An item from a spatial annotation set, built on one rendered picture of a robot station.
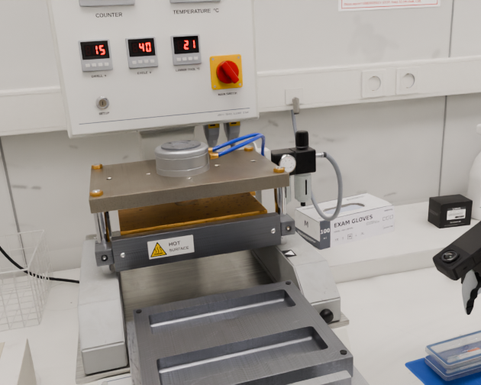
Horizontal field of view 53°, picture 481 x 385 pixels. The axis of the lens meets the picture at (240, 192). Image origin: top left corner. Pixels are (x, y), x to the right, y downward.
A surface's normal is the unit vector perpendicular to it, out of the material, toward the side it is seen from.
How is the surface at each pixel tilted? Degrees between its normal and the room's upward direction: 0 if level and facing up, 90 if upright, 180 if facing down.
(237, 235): 90
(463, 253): 29
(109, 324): 41
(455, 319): 0
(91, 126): 90
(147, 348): 0
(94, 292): 0
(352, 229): 90
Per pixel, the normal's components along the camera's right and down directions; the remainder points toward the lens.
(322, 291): 0.14, -0.54
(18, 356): -0.09, -0.94
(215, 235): 0.27, 0.28
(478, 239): -0.50, -0.76
